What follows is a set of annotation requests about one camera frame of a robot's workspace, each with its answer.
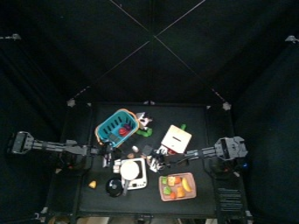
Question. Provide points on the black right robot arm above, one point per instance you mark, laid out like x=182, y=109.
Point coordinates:
x=228, y=147

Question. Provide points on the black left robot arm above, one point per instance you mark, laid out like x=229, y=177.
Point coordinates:
x=47, y=145

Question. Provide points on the brown toy sushi piece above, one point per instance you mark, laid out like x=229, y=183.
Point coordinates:
x=130, y=156

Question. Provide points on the small red toy piece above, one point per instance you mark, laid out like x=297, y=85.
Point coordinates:
x=170, y=152

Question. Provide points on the light green toy piece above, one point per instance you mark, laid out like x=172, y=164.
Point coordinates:
x=165, y=180

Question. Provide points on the dark grey toy block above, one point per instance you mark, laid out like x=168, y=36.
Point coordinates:
x=114, y=137

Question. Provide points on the toy toast slice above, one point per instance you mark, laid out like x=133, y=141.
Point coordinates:
x=172, y=181

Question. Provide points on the white round plate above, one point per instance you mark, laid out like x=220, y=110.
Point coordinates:
x=130, y=170

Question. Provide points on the white toy stove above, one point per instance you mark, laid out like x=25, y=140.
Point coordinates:
x=141, y=180

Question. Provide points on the orange toy carrot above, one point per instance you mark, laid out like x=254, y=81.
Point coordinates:
x=178, y=180

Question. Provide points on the beige wooden box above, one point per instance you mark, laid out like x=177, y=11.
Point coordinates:
x=177, y=139

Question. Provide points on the red toy fruit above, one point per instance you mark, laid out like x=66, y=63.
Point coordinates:
x=124, y=131

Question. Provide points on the teal basket with orange rim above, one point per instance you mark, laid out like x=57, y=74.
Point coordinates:
x=117, y=128

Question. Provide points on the yellow toy cheese wedge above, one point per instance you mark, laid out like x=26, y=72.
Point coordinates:
x=93, y=184

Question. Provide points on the green toy pepper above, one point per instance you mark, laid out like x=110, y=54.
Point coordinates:
x=168, y=190

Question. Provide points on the yellow toy banana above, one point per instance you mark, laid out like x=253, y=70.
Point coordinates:
x=188, y=185

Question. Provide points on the green toy vegetable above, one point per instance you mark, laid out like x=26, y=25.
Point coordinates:
x=145, y=133

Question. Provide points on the orange toy food piece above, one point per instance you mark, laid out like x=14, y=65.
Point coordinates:
x=181, y=192

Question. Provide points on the red orange toy tomato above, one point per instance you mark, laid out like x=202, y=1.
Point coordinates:
x=173, y=196

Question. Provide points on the small green toy piece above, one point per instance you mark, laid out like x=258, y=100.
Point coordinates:
x=184, y=127

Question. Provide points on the pink tray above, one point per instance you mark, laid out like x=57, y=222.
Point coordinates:
x=192, y=196

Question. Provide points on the black and white toy figure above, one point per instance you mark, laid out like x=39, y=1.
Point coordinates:
x=145, y=117

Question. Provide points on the grey frame corner connector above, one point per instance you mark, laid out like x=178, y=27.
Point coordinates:
x=292, y=38
x=71, y=102
x=149, y=102
x=226, y=106
x=15, y=36

